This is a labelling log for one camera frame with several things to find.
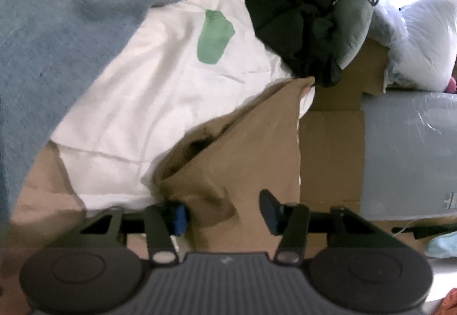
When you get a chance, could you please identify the brown t-shirt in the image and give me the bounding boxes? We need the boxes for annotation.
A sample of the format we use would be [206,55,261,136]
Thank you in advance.
[153,78,314,254]

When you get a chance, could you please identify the brown cardboard sheet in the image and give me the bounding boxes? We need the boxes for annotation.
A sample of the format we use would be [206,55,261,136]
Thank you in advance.
[300,39,456,252]

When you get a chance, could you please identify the light blue cloth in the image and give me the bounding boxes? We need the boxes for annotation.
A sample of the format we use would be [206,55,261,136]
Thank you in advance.
[424,231,457,258]

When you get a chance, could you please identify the white bear print duvet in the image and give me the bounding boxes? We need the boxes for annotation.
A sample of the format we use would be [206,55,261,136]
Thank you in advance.
[0,0,317,287]

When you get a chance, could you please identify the orange cloth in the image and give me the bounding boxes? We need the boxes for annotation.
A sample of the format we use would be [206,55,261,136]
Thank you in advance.
[435,288,457,315]

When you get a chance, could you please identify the black garment left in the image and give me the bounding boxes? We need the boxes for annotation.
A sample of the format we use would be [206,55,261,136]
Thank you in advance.
[245,0,342,87]

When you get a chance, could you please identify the grey plush toy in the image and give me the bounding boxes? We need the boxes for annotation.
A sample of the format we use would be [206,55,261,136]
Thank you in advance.
[334,0,379,69]

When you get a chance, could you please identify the white pillow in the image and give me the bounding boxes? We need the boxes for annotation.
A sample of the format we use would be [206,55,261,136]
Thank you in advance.
[368,0,456,93]

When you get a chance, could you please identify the blue jeans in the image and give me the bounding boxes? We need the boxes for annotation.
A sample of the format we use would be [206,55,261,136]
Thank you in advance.
[1,0,179,221]

